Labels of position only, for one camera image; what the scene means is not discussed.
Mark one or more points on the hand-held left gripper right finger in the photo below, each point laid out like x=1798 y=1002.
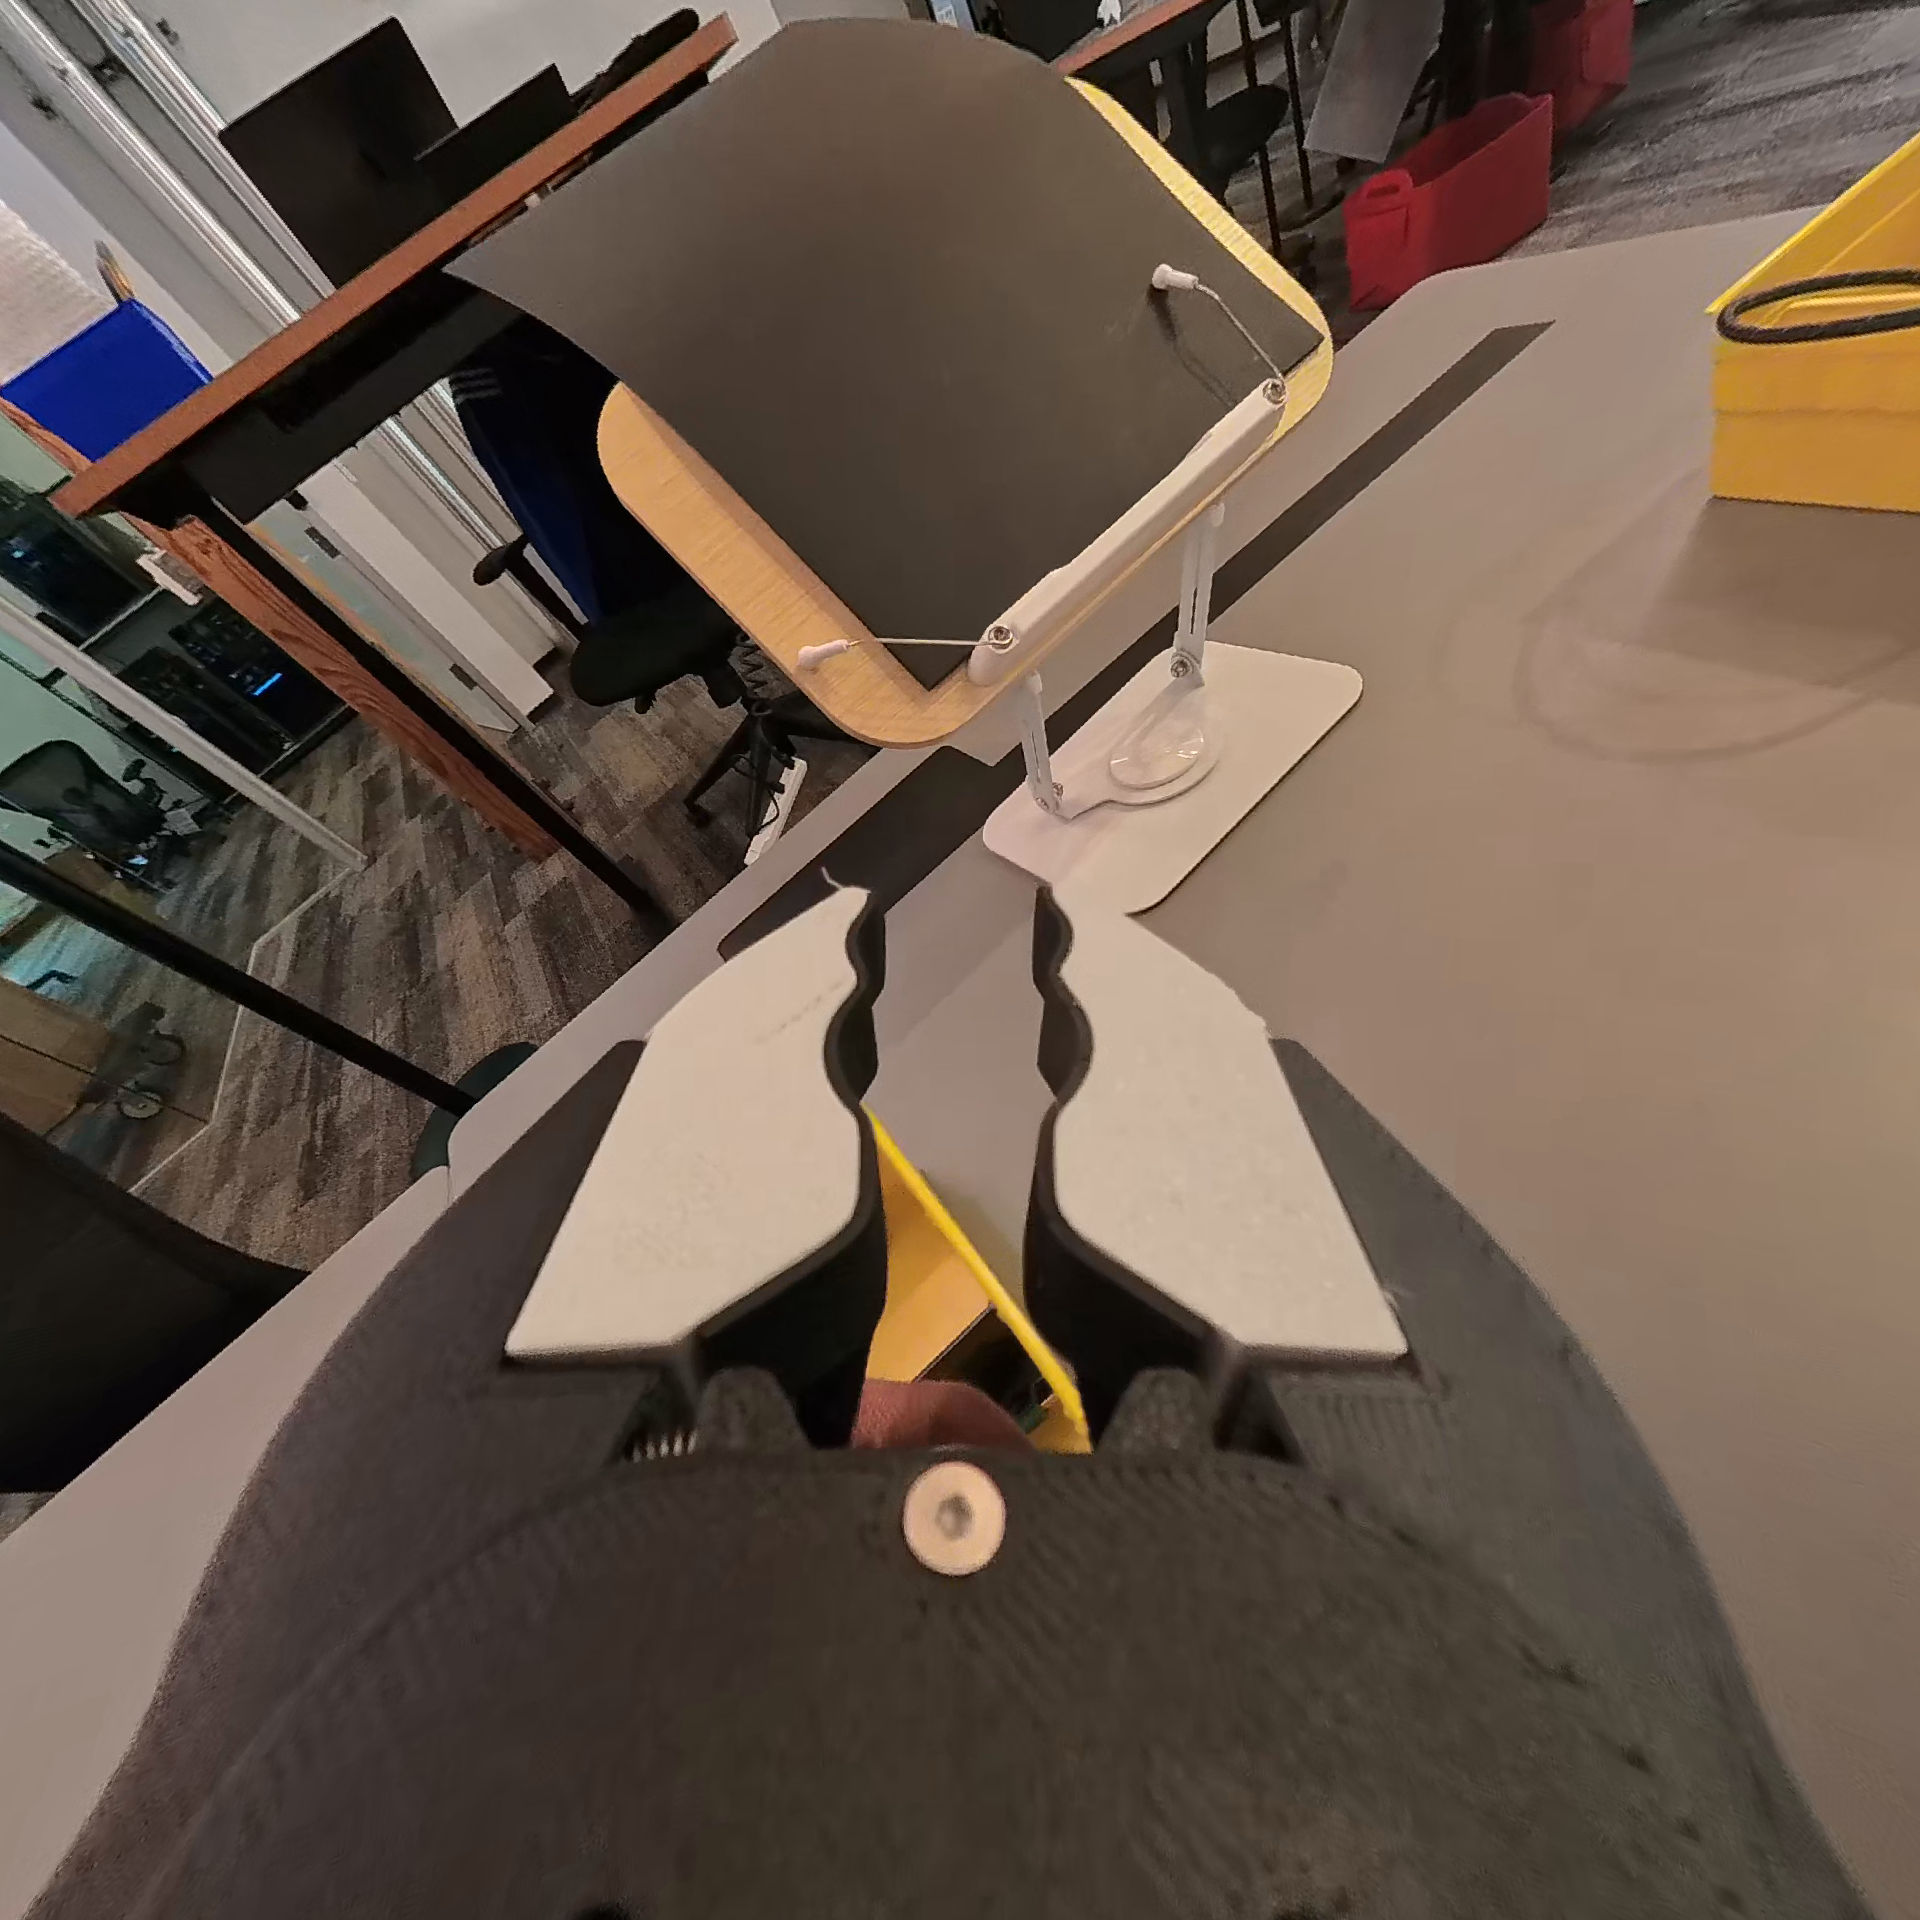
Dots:
x=1200 y=1187

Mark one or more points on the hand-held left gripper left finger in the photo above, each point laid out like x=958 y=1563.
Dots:
x=705 y=1169

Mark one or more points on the yellow plastic bin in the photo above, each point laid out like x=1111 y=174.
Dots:
x=930 y=1274
x=1815 y=435

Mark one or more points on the white power strip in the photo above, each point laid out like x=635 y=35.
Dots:
x=778 y=809

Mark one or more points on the white tablet stand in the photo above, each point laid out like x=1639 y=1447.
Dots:
x=1245 y=751

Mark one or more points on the black mesh office chair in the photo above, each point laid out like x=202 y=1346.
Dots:
x=91 y=818

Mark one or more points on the dark blue cloth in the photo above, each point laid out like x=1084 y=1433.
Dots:
x=540 y=450

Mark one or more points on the dark wooden desk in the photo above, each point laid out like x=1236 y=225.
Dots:
x=374 y=270

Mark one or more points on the blue bin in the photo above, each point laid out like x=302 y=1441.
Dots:
x=105 y=374

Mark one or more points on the large red bin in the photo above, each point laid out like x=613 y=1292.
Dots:
x=1455 y=209

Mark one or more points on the small black screen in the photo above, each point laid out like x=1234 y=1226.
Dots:
x=331 y=136

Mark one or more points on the grey flat panel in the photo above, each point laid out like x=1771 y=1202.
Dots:
x=1374 y=76

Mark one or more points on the small red bin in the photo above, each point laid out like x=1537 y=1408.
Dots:
x=1582 y=62

